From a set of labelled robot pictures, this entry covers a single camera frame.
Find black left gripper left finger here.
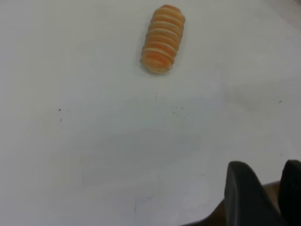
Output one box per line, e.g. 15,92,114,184
224,161,289,226

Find striped spiral bread roll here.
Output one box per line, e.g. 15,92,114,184
140,4,186,75

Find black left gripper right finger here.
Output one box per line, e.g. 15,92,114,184
278,159,301,226

